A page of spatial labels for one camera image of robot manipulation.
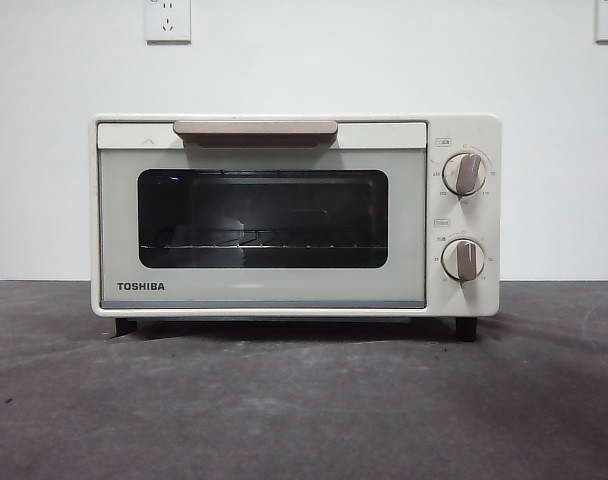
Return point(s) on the cream Toshiba toaster oven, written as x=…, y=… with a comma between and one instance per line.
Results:
x=484, y=225

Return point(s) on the cream timer knob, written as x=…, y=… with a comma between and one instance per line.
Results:
x=464, y=260

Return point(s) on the cream temperature knob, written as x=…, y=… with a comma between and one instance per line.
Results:
x=464, y=174

